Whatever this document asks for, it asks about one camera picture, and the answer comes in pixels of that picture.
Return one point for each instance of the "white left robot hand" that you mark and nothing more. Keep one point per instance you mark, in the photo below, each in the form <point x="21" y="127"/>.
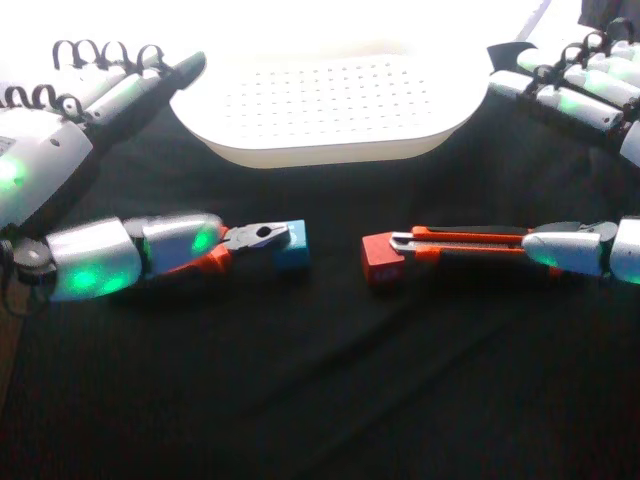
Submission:
<point x="60" y="150"/>

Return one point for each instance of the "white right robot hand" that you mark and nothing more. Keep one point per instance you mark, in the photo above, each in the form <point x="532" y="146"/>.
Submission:
<point x="575" y="250"/>

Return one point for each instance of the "orange black utility knife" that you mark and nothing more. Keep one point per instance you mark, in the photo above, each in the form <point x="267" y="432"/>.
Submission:
<point x="470" y="239"/>

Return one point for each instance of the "orange black pliers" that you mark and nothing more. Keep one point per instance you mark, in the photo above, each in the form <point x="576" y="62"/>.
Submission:
<point x="250" y="239"/>

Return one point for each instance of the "white perforated tray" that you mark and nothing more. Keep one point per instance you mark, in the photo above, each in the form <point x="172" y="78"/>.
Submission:
<point x="330" y="105"/>

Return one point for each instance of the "red number cube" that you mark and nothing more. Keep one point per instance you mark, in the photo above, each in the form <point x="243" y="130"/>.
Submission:
<point x="382" y="262"/>

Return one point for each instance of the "blue number cube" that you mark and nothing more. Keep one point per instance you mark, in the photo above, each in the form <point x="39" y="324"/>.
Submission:
<point x="295" y="255"/>

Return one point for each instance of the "black table cloth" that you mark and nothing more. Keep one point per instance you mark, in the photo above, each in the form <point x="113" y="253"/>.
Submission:
<point x="320" y="375"/>

